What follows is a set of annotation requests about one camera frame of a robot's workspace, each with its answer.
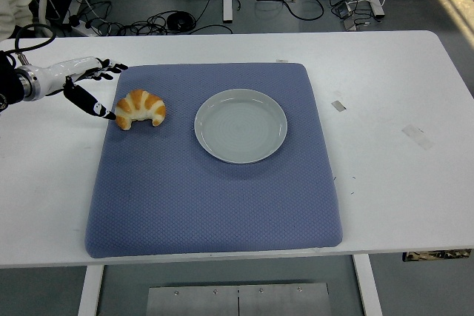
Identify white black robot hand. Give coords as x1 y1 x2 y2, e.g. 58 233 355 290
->
36 56 129 121

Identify golden croissant bread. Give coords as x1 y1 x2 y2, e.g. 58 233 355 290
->
114 89 167 132

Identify pale grey round plate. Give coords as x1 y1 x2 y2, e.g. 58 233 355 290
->
193 88 289 165

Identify grey metal plate with screws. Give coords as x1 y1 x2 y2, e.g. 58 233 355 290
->
146 282 331 316

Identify white power strip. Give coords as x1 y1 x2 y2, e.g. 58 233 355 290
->
68 16 94 38

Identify white office chair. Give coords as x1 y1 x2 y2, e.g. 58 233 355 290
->
0 0 56 41

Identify black round disc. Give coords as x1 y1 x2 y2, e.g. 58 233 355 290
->
165 12 195 31

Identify blue quilted mat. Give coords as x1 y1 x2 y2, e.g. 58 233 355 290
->
84 62 343 260

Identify white table leg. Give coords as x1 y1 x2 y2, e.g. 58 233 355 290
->
76 265 105 316
351 255 384 316

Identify grey power adapter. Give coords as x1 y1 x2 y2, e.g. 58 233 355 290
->
332 1 357 19

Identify large clear tape piece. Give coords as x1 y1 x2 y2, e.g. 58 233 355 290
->
401 124 435 151

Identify tangled black floor cables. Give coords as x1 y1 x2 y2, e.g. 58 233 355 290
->
70 0 242 38

